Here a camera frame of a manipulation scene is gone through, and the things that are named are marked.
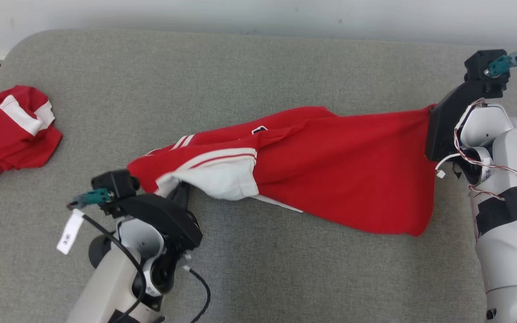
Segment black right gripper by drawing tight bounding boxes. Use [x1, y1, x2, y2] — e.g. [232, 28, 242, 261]
[425, 82, 507, 162]

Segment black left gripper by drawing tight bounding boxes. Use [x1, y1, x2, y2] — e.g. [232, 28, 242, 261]
[106, 182, 204, 252]

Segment red basketball jersey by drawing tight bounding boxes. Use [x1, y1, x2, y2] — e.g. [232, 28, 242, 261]
[127, 105, 438, 237]

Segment red shorts white stripes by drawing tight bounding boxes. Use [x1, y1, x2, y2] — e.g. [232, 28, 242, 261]
[0, 85, 63, 190]

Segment grey fabric sofa seat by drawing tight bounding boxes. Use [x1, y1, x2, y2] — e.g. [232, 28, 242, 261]
[0, 29, 517, 323]

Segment black cable teal plug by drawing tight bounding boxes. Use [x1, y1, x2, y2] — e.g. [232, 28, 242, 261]
[67, 188, 148, 323]
[485, 52, 517, 118]

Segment thin black cable white plug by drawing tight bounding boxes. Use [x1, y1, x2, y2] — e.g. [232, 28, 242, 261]
[182, 265, 211, 323]

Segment white paper cable label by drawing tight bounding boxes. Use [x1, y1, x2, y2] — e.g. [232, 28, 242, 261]
[57, 209, 86, 255]

